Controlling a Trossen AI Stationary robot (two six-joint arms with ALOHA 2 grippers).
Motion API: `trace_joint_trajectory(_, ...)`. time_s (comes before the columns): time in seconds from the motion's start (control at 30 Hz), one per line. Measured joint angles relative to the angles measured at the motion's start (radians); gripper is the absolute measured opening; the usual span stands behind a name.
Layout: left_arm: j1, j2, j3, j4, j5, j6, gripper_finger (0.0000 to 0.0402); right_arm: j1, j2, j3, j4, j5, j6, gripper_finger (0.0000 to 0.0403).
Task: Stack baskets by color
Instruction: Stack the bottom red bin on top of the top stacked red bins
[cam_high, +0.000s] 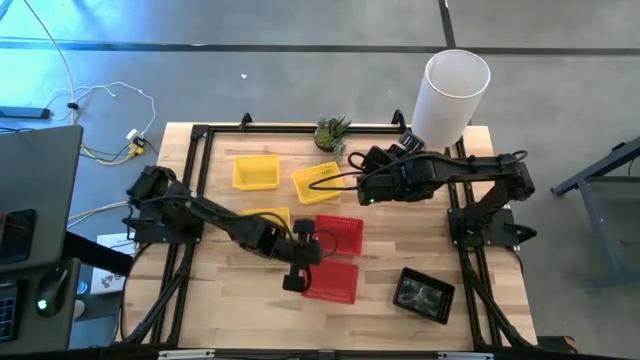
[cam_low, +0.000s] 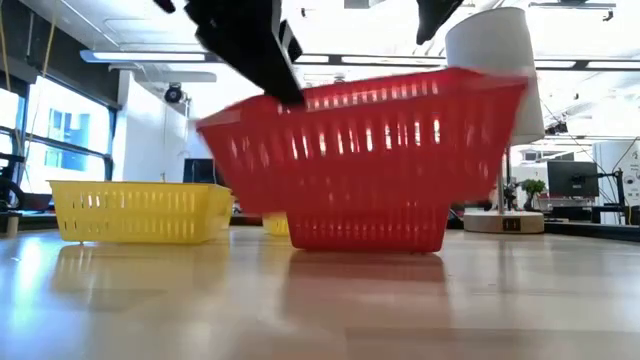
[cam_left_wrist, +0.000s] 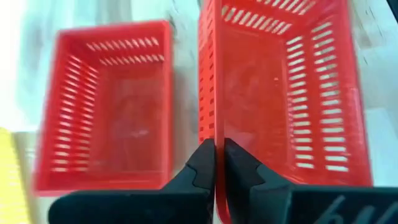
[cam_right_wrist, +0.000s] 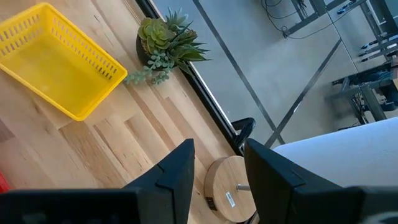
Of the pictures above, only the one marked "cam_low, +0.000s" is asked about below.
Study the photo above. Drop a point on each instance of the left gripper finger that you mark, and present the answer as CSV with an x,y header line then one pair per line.
x,y
292,45
260,60

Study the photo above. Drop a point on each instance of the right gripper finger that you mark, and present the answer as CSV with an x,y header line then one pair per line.
x,y
432,15

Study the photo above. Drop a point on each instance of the yellow plastic basket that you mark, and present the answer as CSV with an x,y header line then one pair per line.
x,y
140,215
276,225

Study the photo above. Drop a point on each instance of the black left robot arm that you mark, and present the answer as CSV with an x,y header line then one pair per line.
x,y
164,5

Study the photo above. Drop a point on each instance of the black monitor on arm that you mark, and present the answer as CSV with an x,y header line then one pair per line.
x,y
572,177

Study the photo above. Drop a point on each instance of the white lamp with wooden base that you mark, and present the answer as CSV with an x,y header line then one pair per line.
x,y
490,40

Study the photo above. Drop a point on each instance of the long ceiling light bar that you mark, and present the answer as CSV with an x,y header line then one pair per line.
x,y
150,56

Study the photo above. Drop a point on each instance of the black ceiling spotlight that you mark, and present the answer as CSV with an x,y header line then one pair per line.
x,y
173,94

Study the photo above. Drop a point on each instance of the black monitor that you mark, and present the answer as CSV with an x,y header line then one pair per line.
x,y
200,171

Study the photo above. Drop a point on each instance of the small potted tree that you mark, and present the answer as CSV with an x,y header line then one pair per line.
x,y
533,187

